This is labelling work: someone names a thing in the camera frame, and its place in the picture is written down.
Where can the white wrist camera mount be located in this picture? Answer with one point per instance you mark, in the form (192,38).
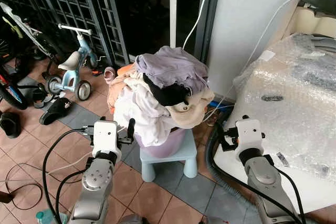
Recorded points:
(105,135)
(248,134)

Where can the dark metal lattice gate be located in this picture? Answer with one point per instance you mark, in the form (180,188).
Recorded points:
(73,3)

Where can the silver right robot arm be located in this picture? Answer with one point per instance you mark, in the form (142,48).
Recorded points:
(268,182)

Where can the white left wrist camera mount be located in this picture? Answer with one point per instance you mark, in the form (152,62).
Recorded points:
(105,135)

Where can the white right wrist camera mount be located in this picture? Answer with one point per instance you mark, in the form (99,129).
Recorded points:
(248,134)

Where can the orange garment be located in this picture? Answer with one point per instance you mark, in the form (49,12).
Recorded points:
(119,85)

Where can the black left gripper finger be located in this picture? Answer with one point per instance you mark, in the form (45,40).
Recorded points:
(131,128)

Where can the white frame bicycle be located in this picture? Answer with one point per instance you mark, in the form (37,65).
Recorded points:
(23,27)

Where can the white garment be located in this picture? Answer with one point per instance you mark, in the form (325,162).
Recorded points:
(139,111)

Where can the light blue child tricycle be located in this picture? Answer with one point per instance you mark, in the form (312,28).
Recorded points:
(79,61)

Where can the purple laundry basket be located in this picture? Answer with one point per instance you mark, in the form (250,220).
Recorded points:
(170,145)

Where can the beige garment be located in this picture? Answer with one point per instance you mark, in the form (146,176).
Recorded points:
(191,114)

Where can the lilac garment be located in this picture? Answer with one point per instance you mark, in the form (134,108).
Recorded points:
(173,66)

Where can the clear bubble wrap sheet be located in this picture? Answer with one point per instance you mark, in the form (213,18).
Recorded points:
(294,103)

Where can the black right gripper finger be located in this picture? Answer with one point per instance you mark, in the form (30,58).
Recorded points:
(224,141)

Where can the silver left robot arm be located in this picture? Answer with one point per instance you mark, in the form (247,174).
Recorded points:
(97,179)

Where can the white vertical pipe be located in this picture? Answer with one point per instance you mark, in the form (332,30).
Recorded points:
(172,9)

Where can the black garment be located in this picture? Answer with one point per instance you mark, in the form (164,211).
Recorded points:
(168,95)

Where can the light blue plastic stool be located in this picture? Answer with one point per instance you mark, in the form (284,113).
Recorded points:
(181,158)

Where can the pink shoe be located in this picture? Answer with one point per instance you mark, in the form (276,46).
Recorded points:
(109,74)

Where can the white washing machine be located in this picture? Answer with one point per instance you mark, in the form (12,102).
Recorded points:
(307,182)

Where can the black slipper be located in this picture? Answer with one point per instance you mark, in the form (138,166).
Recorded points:
(9,124)
(55,111)

